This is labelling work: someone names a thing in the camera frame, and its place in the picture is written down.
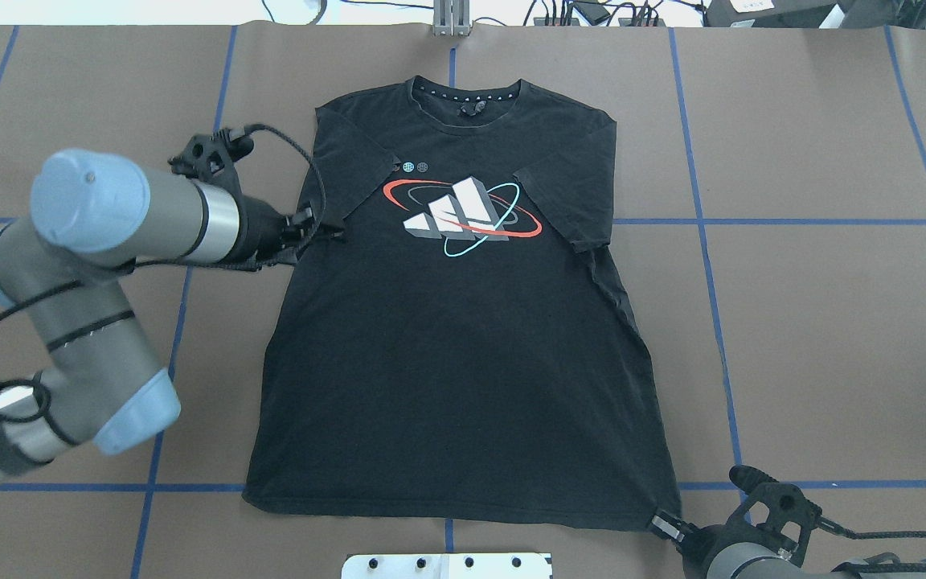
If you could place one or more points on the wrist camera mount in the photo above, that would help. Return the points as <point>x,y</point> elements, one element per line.
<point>211,158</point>
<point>773,514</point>

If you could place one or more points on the black printed t-shirt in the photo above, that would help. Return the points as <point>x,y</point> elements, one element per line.
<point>465,349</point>

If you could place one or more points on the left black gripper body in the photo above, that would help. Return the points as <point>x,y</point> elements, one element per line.
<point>259,229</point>

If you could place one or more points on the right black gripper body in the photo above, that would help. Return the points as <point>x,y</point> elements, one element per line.
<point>705,544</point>

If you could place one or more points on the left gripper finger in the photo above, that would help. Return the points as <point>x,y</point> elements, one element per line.
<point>302,218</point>
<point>320,234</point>

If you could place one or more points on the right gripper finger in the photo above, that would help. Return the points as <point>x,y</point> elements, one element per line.
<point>667,527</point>

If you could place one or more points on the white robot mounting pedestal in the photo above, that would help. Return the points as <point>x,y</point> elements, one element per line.
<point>522,564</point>

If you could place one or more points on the aluminium frame post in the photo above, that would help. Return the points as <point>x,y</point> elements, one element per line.
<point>451,18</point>

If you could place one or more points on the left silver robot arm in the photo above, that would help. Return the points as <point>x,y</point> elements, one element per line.
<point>95,218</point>

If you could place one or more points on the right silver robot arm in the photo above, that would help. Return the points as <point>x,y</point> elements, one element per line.
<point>767,564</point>

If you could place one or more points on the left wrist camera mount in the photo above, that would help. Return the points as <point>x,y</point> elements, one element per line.
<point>211,158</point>

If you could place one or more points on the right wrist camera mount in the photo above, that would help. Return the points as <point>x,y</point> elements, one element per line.
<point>773,514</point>

